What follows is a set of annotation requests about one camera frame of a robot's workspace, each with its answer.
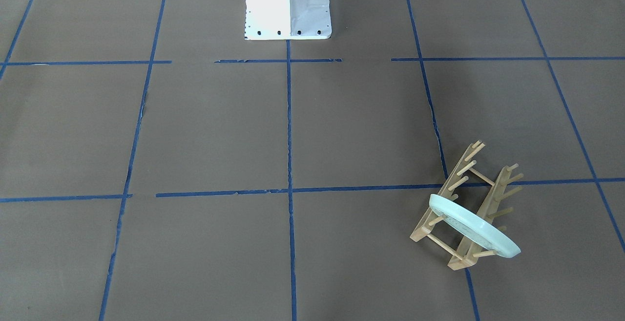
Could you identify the pale green round plate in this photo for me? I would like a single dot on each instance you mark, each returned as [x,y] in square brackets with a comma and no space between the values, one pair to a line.
[476,229]

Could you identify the brown paper table cover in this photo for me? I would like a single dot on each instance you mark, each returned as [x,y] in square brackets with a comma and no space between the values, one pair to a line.
[157,166]

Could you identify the wooden dish rack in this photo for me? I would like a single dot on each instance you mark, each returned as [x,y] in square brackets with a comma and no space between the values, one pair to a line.
[489,209]

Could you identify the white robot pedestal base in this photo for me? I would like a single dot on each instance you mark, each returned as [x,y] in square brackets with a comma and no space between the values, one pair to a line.
[267,20]

